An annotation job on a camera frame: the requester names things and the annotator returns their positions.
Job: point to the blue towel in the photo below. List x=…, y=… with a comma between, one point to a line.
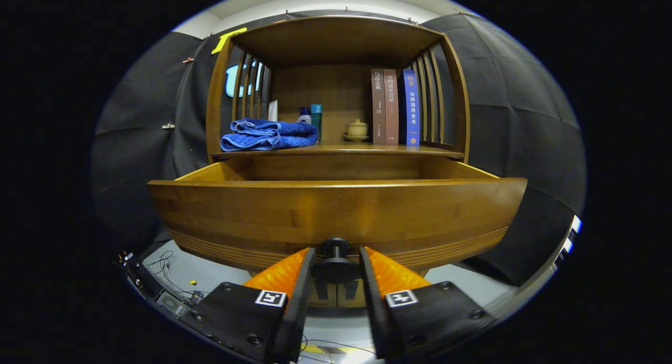
x=273, y=135

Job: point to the green lidded teacup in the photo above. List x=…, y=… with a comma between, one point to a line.
x=357, y=130

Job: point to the wooden cabinet door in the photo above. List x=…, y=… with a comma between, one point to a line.
x=323, y=298
x=350, y=297

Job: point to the white sheet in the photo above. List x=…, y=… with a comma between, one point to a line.
x=566, y=243

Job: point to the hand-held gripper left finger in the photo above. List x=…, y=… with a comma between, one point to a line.
x=294, y=311

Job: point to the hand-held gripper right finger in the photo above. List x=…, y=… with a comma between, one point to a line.
x=373, y=311

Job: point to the black drawer knob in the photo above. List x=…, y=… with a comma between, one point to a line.
x=336, y=269

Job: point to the yellow tape piece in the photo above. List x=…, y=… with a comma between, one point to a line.
x=315, y=349

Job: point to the light brown book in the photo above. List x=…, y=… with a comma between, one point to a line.
x=391, y=106

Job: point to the teal blue bottle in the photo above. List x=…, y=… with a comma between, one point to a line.
x=316, y=117

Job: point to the dark brown book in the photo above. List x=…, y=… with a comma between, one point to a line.
x=377, y=106

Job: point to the white bottle with blue cap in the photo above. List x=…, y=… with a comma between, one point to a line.
x=304, y=116

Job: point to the white tube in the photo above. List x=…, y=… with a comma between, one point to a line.
x=273, y=111

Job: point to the black electronics box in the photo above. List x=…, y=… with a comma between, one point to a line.
x=170, y=302

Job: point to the blue book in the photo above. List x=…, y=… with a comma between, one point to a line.
x=412, y=106

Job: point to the wooden drawer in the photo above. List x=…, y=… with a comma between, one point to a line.
x=336, y=211

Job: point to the wooden countertop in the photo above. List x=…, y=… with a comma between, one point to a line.
x=362, y=149

